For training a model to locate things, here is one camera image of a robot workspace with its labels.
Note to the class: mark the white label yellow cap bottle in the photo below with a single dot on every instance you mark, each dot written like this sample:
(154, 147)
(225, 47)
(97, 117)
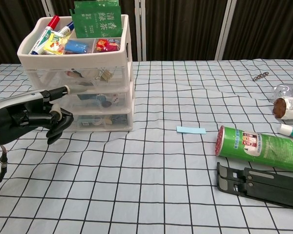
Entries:
(290, 108)

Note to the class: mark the white drawer organizer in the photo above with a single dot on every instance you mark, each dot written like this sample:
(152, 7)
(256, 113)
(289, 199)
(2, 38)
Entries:
(88, 59)

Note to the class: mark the light blue paper strip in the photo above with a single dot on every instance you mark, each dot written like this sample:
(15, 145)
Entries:
(191, 130)

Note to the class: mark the gold binder clips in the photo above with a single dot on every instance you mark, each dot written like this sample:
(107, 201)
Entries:
(105, 74)

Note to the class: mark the red candy packet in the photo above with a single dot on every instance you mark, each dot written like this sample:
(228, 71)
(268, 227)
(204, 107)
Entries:
(107, 45)

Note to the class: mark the blue candy packet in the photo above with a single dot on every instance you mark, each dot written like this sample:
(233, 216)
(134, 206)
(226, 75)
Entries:
(75, 46)

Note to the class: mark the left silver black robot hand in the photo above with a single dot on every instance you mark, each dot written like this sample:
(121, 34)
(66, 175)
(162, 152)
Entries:
(7, 117)

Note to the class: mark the red cap whiteboard marker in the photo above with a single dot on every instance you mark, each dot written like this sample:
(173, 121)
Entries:
(45, 33)

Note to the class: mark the clear drawer with tape rolls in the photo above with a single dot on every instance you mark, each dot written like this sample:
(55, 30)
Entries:
(122, 120)

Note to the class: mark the black folding screen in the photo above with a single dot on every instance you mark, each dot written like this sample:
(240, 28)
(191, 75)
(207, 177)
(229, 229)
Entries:
(180, 26)

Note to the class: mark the white green glue stick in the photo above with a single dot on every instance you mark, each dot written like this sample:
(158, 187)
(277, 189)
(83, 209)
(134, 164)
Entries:
(291, 131)

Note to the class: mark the clear drawer with dice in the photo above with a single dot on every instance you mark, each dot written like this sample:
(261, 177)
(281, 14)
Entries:
(120, 100)

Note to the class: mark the blue cap whiteboard marker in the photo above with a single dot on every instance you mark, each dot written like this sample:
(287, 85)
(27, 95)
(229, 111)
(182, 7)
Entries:
(65, 27)

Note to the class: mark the clear plastic drawer with clips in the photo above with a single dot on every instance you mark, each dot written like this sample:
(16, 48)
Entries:
(117, 78)

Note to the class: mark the yellow snack packet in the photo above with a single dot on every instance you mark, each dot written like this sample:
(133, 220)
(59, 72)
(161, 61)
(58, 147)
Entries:
(54, 45)

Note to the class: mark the Pepsi plastic bottle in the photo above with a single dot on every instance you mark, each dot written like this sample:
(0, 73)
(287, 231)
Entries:
(286, 89)

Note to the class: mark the black folding stand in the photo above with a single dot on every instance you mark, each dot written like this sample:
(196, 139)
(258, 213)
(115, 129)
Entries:
(266, 187)

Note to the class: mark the green chips can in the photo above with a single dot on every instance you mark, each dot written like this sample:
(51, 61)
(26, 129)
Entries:
(256, 148)

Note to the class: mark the green tea packet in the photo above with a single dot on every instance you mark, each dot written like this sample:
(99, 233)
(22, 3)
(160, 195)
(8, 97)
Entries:
(95, 3)
(97, 24)

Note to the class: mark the blue checkered tablecloth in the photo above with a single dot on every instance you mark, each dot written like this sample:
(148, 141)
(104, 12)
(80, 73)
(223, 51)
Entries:
(146, 182)

